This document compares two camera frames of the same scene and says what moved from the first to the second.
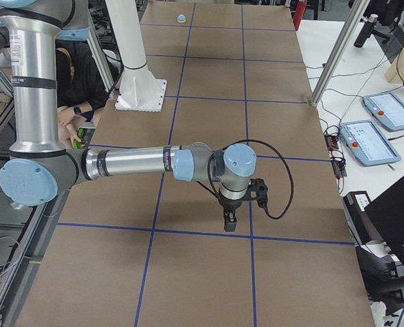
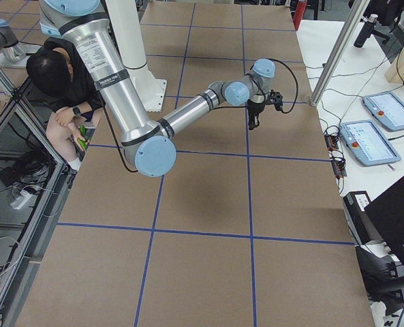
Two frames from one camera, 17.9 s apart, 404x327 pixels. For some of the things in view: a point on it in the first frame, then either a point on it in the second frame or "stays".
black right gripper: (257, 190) → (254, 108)
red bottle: (300, 11) stays
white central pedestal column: (140, 90) stays
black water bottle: (366, 31) stays
